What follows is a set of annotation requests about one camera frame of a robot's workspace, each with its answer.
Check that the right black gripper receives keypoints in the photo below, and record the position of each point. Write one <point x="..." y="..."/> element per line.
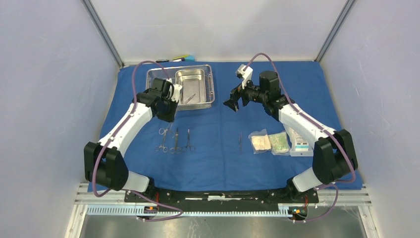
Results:
<point x="235" y="94"/>

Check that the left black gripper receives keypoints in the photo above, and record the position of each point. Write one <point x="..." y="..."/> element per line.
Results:
<point x="170" y="117"/>

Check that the steel curved hemostat clamp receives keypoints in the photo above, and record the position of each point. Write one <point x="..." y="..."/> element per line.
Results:
<point x="162" y="146"/>

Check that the wire mesh steel basket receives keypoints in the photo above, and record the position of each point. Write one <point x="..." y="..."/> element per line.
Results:
<point x="168" y="73"/>

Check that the stainless steel instrument tray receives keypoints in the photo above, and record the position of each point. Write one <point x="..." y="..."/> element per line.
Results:
<point x="193" y="82"/>

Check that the steel thumb tweezers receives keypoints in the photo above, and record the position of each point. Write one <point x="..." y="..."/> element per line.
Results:
<point x="240" y="142"/>

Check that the steel surgical scissors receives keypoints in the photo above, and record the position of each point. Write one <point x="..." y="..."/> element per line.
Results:
<point x="176" y="149"/>

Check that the beige gauze packet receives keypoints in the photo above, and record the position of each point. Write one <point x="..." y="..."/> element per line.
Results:
<point x="260" y="141"/>

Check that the blue surgical drape cloth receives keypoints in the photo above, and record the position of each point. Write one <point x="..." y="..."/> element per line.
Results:
<point x="216" y="163"/>

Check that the green printed packet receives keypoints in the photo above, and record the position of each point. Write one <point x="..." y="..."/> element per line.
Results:
<point x="279" y="144"/>

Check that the white blue box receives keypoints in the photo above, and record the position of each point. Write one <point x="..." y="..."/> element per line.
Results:
<point x="299" y="146"/>

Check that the steel scalpel handle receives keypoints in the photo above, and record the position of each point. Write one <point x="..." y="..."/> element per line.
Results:
<point x="189" y="99"/>

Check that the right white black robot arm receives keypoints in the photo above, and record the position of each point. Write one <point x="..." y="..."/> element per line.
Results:
<point x="334" y="157"/>

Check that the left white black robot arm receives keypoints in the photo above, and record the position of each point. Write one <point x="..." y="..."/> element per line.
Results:
<point x="104" y="160"/>

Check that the yellow green block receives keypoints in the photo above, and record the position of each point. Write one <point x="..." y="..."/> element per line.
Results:
<point x="182" y="58"/>

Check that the white blue wedge block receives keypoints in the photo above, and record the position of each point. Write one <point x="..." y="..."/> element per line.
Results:
<point x="191" y="58"/>

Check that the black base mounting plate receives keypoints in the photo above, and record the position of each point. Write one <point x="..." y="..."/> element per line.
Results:
<point x="228" y="201"/>

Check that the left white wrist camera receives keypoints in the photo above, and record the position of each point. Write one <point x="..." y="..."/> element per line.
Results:
<point x="176" y="92"/>

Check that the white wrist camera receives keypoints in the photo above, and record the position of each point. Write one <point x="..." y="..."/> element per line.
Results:
<point x="176" y="92"/>
<point x="245" y="74"/>

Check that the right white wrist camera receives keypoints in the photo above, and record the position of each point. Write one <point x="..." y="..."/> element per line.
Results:
<point x="245" y="74"/>

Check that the aluminium frame rail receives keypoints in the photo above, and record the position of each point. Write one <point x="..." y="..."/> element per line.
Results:
<point x="325" y="197"/>

